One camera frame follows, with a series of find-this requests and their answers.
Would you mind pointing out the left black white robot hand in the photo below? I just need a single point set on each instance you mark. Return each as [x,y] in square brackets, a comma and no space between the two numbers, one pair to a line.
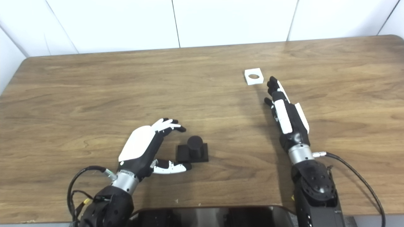
[139,145]

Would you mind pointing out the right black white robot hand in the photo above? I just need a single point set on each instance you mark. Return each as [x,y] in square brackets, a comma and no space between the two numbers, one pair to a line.
[295,126]

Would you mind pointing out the black robot torso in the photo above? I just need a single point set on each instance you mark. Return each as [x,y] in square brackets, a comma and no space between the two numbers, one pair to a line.
[205,219]

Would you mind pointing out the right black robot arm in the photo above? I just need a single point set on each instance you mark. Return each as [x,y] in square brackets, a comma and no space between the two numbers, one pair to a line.
[315,189]

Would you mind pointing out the white square piece with hole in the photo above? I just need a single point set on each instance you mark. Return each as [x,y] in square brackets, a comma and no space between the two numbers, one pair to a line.
[247,80]

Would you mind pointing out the black peg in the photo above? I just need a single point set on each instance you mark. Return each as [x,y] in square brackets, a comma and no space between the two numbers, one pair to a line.
[195,148]

